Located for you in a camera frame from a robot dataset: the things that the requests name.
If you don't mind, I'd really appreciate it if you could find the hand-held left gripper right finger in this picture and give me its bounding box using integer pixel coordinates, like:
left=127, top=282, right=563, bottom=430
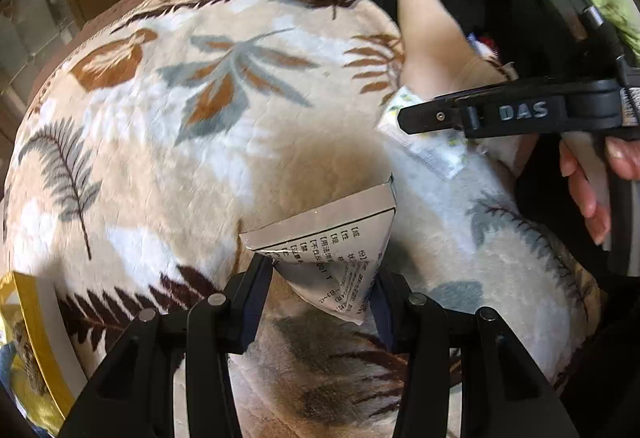
left=372, top=273, right=581, bottom=438

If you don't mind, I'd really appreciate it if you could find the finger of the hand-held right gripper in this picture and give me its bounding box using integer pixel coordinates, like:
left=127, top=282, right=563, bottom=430
left=397, top=93, right=472, bottom=135

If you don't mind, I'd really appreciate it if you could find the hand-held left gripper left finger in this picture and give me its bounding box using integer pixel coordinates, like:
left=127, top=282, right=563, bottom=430
left=59, top=255, right=275, bottom=438

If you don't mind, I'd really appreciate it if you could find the white yellow dotted sachet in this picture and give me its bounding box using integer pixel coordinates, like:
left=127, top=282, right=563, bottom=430
left=377, top=85, right=482, bottom=180

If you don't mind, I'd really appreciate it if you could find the silver printed sachet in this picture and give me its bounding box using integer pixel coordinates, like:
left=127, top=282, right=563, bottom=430
left=240, top=174, right=399, bottom=327

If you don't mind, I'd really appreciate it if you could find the white foam box yellow tape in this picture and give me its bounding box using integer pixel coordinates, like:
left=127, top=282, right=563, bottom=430
left=0, top=270, right=89, bottom=438

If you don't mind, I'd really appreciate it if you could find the brown fuzzy plush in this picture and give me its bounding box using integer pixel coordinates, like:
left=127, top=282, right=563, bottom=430
left=11, top=318, right=44, bottom=395

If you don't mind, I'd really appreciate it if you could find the person's right hand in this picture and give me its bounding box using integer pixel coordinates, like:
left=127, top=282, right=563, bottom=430
left=559, top=137, right=640, bottom=246

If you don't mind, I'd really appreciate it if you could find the person's socked foot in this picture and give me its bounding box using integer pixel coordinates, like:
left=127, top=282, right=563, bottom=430
left=395, top=0, right=523, bottom=179

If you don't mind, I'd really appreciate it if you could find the leaf print blanket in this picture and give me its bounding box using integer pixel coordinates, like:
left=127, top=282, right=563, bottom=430
left=0, top=0, right=607, bottom=438

